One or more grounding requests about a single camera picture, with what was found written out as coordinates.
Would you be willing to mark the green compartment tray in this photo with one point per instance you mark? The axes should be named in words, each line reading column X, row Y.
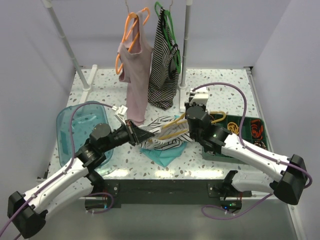
column 253, row 131

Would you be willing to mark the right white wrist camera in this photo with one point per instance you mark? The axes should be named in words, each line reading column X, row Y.
column 198, row 98

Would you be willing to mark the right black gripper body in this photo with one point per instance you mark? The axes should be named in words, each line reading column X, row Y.
column 193, row 134

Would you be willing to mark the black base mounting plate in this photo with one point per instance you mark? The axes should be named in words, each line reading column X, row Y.
column 172, row 192

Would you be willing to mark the yellow clothes hanger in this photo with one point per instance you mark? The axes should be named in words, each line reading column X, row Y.
column 167, row 129

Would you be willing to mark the rack pole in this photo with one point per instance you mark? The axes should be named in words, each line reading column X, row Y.
column 183, row 85
column 87, row 84

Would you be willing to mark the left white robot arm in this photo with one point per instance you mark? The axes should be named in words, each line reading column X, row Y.
column 28, row 211

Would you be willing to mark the pink tank top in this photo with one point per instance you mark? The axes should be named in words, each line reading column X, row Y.
column 136, row 56

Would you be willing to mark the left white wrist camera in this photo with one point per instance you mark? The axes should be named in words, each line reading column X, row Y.
column 120, row 113

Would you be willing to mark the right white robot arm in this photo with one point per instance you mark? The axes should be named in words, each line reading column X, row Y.
column 286, row 177

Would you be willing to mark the teal transparent plastic bin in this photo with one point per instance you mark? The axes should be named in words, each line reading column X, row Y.
column 74, row 125

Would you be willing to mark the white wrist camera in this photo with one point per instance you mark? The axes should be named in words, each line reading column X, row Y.
column 120, row 113
column 198, row 98

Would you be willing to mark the teal folded cloth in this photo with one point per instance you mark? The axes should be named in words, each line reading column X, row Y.
column 164, row 157

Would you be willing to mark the left rack pole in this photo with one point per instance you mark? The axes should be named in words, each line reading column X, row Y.
column 87, row 84

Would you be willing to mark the green clothes hanger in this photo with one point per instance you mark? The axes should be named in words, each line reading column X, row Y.
column 170, row 27

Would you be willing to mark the right rack pole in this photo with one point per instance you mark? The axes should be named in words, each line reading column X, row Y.
column 183, row 85

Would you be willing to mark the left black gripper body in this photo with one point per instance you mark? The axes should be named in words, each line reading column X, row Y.
column 119, row 137

